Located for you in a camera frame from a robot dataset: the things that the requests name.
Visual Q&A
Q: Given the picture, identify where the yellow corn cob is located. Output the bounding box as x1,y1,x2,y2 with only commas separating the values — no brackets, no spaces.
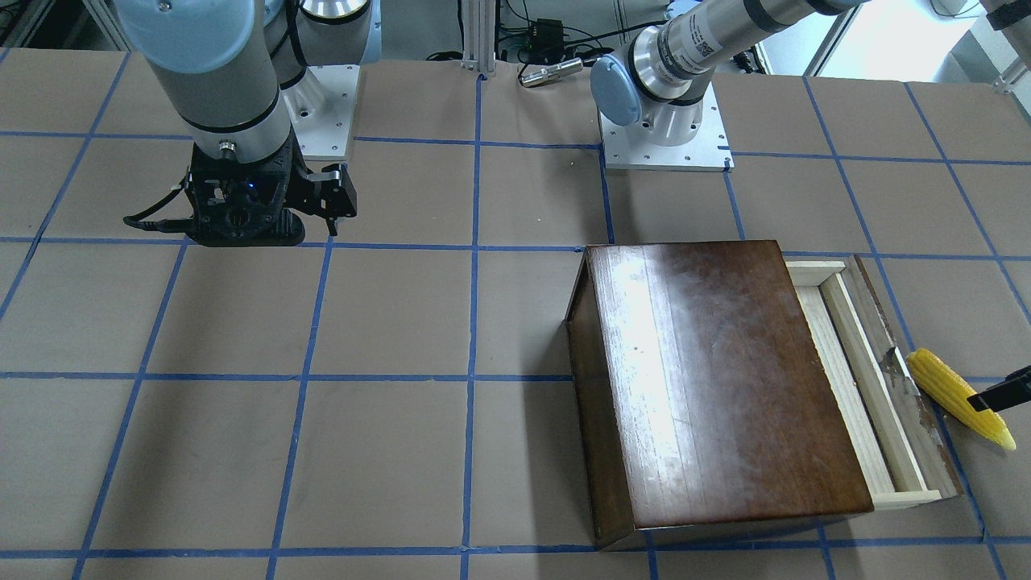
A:
905,348,1017,451

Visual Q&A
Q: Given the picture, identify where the light wooden drawer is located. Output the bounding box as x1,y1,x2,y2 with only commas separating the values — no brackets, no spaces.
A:
785,257,963,511

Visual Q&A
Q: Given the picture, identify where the dark wooden drawer cabinet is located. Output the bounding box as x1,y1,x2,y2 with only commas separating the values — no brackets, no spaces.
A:
565,241,874,551

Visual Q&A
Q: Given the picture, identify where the black electronics box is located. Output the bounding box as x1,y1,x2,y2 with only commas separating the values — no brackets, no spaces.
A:
528,18,565,61

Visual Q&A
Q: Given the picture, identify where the aluminium frame post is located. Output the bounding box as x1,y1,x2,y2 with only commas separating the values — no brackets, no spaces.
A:
459,0,497,80

